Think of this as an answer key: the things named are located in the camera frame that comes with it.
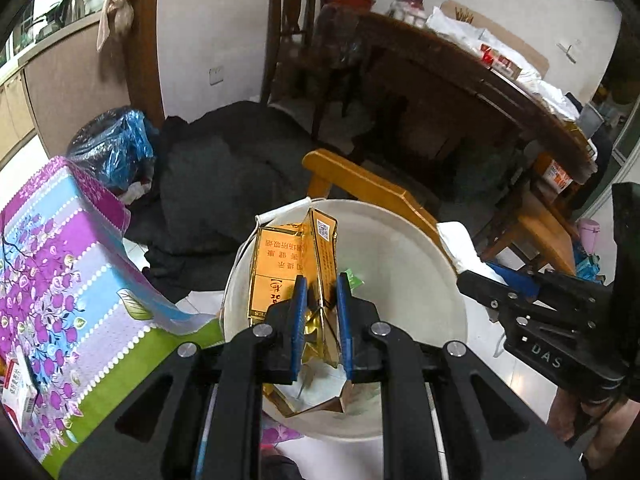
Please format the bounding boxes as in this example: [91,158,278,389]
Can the white plastic bucket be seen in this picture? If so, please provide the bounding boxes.
[221,196,469,442]

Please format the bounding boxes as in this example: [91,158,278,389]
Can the gold cardboard box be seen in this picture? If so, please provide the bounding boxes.
[247,207,352,418]

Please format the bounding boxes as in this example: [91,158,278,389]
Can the person's right hand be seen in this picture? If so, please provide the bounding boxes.
[547,388,639,470]

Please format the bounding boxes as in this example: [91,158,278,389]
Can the dark wooden table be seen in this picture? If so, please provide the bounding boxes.
[314,4,597,183]

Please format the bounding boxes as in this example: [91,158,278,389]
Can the floral purple tablecloth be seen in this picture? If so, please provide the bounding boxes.
[0,155,306,479]

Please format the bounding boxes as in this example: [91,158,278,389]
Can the red white medicine box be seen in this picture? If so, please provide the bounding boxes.
[1,347,38,434]

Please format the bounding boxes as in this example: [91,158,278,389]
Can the green cardboard box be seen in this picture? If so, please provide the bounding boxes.
[344,269,364,292]

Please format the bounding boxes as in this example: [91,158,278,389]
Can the black cloth pile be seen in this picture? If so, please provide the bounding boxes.
[126,101,326,302]

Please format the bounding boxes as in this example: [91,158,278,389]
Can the beige kitchen cabinets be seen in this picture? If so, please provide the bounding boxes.
[1,14,130,165]

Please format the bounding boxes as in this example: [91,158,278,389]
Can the blue plastic trash bag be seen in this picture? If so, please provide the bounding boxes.
[65,106,160,192]

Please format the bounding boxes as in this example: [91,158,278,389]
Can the dark wooden chair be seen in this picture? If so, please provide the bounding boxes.
[260,0,316,105]

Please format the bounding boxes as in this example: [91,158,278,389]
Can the hanging beige towel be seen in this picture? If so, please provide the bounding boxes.
[96,0,134,52]

